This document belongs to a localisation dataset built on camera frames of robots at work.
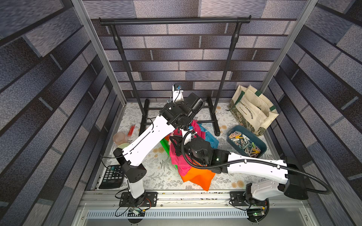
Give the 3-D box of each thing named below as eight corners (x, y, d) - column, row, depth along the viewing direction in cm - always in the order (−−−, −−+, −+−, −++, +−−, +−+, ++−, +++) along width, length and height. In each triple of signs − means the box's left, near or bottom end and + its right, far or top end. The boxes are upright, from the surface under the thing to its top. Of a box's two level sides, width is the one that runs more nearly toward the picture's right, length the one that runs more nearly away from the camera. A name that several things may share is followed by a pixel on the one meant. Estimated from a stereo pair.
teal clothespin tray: (252, 165, 88) (255, 162, 84) (220, 137, 101) (222, 134, 97) (266, 149, 95) (270, 146, 91) (235, 125, 108) (237, 121, 104)
